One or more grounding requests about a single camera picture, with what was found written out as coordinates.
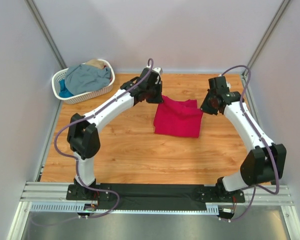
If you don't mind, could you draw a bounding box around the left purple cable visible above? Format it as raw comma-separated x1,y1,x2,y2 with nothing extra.
54,58,155,218

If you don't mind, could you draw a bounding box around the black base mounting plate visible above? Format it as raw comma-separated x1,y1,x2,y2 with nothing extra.
66,183,245,210

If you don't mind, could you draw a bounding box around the grey blue shirt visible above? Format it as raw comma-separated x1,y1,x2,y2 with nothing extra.
64,64,112,96

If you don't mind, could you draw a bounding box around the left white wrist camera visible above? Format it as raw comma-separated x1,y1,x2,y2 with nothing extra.
152,67,163,85

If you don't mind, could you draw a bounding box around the purple cable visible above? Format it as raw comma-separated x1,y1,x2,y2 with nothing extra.
54,58,155,218
221,65,281,223

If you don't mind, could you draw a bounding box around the bright blue garment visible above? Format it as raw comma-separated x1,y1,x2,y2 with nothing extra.
58,79,74,98

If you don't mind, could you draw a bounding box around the slotted grey cable duct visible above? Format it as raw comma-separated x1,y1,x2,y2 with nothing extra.
29,202,235,215

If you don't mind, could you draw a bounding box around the right aluminium corner post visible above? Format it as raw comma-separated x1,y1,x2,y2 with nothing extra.
247,0,292,70

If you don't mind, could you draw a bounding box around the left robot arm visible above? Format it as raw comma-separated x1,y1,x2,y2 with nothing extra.
66,67,163,201

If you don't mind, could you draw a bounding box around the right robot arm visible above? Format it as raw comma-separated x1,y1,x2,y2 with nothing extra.
200,75,287,195

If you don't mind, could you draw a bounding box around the white plastic laundry basket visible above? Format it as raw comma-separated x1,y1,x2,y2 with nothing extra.
51,59,116,104

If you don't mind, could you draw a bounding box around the beige garment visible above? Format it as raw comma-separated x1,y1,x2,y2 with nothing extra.
85,58,106,69

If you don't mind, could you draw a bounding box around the left aluminium corner post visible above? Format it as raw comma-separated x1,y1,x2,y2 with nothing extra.
24,0,67,69

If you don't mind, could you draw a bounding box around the aluminium corner post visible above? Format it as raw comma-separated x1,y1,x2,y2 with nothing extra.
24,0,67,69
247,0,292,70

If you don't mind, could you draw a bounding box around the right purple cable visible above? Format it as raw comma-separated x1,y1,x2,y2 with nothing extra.
221,65,281,223

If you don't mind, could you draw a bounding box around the aluminium frame rail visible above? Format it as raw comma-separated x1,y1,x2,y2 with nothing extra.
7,101,66,240

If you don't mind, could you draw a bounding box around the red t shirt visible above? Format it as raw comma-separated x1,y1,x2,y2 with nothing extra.
153,96,203,138

